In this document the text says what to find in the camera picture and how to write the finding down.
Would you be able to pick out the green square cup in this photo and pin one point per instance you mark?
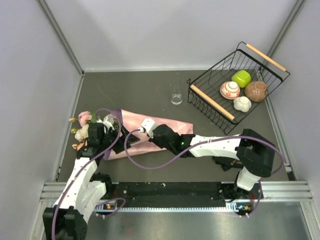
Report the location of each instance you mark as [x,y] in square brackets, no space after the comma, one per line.
[242,78]

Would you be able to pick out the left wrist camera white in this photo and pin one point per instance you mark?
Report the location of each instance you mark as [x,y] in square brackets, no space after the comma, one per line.
[108,122]

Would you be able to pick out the brown ceramic pot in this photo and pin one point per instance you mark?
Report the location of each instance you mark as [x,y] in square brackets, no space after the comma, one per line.
[256,91]

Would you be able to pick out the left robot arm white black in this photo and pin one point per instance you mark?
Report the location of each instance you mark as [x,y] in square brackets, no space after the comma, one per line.
[68,217]

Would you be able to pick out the pink wrapping paper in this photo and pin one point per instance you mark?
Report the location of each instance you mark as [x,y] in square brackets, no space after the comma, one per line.
[132,121]

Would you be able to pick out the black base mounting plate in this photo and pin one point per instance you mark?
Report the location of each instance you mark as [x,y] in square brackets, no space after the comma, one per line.
[173,194]

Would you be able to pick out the black ribbon gold lettering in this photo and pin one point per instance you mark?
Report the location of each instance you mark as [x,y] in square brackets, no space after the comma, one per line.
[228,163]

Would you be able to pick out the clear glass vase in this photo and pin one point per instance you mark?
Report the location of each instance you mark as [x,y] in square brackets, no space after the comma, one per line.
[176,97]

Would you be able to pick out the white red patterned bowl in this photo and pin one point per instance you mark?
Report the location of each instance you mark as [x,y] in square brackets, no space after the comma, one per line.
[230,90]

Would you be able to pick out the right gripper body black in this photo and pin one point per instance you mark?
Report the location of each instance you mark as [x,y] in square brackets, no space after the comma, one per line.
[156,140]

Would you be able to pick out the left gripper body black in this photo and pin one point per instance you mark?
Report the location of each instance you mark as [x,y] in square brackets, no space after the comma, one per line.
[120,144]

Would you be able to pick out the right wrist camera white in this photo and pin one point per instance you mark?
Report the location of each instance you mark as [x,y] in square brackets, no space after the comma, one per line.
[149,125]

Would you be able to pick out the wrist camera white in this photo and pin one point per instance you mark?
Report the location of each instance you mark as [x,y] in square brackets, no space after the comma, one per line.
[108,122]
[149,125]

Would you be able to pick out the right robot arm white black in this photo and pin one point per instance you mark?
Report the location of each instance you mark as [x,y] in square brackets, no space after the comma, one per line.
[255,153]

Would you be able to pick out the aluminium rail with cable duct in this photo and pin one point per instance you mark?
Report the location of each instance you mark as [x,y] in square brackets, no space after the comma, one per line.
[274,191]

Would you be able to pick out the white flower-shaped cup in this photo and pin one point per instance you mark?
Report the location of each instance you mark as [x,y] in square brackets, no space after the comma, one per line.
[242,104]

